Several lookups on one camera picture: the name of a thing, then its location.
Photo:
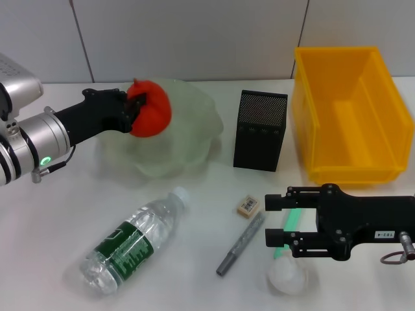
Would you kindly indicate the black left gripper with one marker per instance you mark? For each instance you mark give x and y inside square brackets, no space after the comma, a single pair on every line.
[94,113]

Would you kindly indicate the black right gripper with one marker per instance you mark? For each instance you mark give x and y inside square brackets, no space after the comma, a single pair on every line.
[356,217]

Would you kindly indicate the mint green retractable pen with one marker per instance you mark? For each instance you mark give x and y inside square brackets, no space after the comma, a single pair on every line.
[293,217]

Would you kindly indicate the white paper ball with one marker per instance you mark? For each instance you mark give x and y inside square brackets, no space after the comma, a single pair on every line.
[288,275]

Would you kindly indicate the clear water bottle green label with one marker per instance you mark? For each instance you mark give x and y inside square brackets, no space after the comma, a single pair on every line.
[129,246]

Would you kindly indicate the beige eraser with barcode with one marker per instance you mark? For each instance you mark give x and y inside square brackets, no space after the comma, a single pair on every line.
[248,204]

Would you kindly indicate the grey marker pen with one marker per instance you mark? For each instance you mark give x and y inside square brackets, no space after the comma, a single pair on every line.
[241,243]

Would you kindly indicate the pale green glass fruit plate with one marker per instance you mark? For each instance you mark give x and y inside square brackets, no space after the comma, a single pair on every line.
[194,129]

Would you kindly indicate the black mesh pen holder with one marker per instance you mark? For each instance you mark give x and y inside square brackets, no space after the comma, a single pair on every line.
[256,142]

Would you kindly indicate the yellow plastic bin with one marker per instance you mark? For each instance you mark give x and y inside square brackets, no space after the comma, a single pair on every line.
[356,129]

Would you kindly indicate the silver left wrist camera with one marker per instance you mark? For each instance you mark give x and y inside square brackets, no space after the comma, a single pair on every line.
[16,81]

